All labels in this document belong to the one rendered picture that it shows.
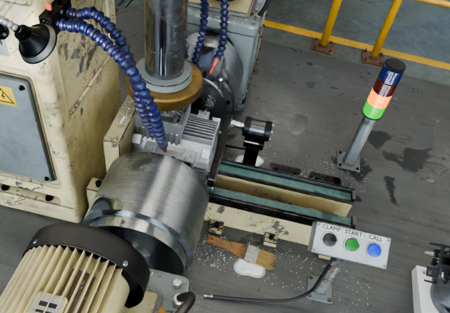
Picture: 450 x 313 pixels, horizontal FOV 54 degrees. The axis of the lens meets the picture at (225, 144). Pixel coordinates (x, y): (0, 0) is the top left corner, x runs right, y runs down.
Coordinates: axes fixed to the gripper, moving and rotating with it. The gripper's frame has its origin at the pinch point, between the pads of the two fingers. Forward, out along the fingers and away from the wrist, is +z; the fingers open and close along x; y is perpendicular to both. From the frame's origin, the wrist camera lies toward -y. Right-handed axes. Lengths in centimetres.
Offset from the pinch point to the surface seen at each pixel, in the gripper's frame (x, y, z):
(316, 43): -151, 8, 237
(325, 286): 11.5, 16.4, 26.5
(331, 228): -2.8, 21.7, 7.9
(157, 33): -33, 67, -9
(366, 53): -151, -33, 237
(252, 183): -11, 40, 36
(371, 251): 0.2, 12.3, 7.2
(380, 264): 2.5, 9.6, 8.0
